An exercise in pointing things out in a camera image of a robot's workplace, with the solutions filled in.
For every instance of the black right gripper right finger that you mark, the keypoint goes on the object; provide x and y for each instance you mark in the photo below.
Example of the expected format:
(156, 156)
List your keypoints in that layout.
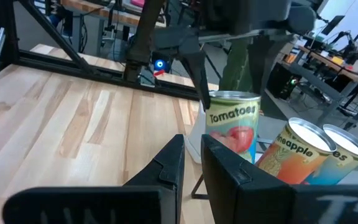
(238, 199)

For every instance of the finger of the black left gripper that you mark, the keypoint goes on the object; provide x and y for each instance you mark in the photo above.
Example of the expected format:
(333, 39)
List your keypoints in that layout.
(261, 62)
(201, 77)

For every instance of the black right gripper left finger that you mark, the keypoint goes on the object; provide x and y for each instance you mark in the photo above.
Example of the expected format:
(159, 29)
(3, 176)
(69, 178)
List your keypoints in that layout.
(169, 168)

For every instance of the blue Tomatoes can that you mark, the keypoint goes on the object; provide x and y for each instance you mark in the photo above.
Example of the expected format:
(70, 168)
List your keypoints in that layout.
(232, 115)

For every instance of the orange Pineapple can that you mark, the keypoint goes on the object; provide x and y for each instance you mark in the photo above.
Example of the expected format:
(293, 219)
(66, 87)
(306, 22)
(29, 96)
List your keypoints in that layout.
(291, 161)

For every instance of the Peaches can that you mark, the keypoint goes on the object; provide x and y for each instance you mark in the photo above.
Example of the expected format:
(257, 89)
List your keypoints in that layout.
(337, 168)

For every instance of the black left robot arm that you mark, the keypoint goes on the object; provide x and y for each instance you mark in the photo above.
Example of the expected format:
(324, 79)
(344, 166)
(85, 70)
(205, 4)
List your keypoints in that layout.
(145, 31)

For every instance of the green cactus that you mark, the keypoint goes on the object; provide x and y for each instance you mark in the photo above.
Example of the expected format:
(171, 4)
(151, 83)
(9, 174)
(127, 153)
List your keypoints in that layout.
(236, 68)

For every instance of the black computer tower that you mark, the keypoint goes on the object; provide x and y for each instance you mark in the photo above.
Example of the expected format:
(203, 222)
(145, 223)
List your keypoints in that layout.
(283, 81)

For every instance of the blue glowing round device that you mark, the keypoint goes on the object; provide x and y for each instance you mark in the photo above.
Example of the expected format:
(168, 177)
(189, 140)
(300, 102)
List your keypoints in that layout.
(160, 65)

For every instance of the white plant pot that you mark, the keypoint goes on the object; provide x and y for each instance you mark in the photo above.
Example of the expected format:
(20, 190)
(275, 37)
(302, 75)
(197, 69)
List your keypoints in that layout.
(194, 140)

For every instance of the background wooden workbench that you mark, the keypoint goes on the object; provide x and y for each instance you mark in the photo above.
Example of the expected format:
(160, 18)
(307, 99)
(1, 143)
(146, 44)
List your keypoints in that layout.
(331, 62)
(104, 12)

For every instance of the black monitor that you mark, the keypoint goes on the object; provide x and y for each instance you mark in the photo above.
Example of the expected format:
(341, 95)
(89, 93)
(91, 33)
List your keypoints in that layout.
(332, 25)

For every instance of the black rig frame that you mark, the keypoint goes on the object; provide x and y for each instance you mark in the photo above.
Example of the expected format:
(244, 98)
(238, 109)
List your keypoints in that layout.
(73, 67)

